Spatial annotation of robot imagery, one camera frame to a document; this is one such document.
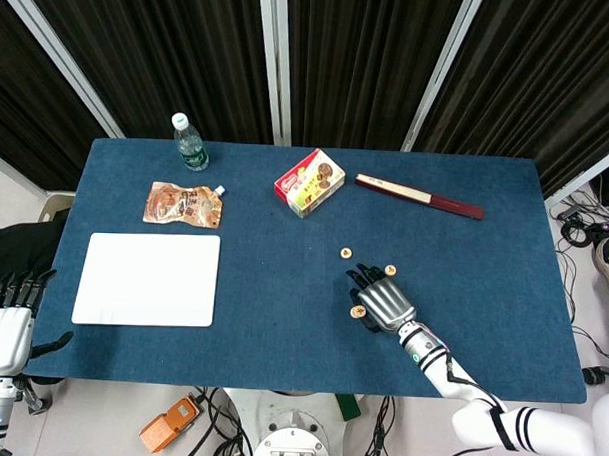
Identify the white black sneaker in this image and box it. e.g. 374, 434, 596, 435
590, 235, 609, 288

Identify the black floor cable bundle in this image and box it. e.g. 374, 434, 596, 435
185, 386, 258, 456
351, 394, 398, 456

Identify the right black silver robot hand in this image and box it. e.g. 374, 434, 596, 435
344, 262, 419, 337

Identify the clear green-label water bottle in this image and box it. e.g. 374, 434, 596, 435
168, 111, 212, 173

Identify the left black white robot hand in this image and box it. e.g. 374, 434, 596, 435
0, 266, 78, 381

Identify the grey white screen post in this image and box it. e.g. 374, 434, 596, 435
0, 149, 51, 198
543, 138, 609, 210
0, 0, 131, 139
400, 0, 490, 155
253, 0, 297, 148

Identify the beige plastic chair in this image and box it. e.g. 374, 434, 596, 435
38, 191, 77, 225

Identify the black curtain panel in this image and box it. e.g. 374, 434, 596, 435
413, 0, 609, 200
15, 0, 279, 146
0, 0, 116, 195
281, 0, 467, 153

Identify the orange spout food pouch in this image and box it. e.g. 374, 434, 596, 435
141, 180, 227, 230

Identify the red yellow biscuit box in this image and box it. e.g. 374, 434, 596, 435
272, 146, 347, 221

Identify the black cylindrical device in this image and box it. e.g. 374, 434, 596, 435
581, 365, 609, 386

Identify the dark green bracket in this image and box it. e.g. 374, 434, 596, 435
333, 392, 363, 422

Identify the dark red folded fan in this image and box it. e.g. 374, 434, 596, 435
353, 173, 486, 223

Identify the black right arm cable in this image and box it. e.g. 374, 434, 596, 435
440, 345, 510, 414

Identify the person in black clothes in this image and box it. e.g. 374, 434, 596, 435
0, 205, 72, 299

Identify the blue felt table cloth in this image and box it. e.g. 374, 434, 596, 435
22, 135, 596, 405

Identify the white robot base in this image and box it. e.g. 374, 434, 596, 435
223, 387, 353, 456

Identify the coiled black cable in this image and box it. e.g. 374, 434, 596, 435
558, 219, 594, 249

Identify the white closed laptop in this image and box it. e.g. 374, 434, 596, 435
70, 230, 222, 330

